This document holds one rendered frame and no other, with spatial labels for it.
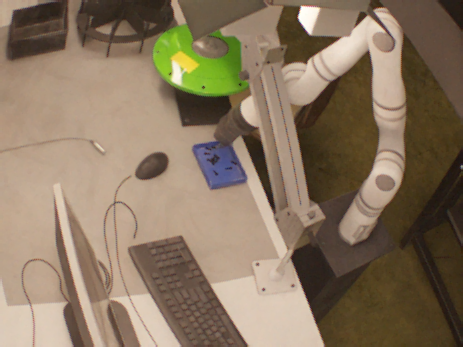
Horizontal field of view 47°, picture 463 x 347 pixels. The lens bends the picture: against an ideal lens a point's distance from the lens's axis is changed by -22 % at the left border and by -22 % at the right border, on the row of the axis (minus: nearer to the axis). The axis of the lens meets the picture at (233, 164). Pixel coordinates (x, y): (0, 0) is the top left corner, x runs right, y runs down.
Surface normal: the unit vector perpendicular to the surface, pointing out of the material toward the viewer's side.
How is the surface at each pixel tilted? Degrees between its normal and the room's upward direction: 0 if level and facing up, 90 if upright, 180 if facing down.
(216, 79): 23
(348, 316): 0
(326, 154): 0
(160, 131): 0
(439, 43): 90
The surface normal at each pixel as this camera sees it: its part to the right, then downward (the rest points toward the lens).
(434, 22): -0.93, 0.13
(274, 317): 0.21, -0.60
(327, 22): 0.31, 0.79
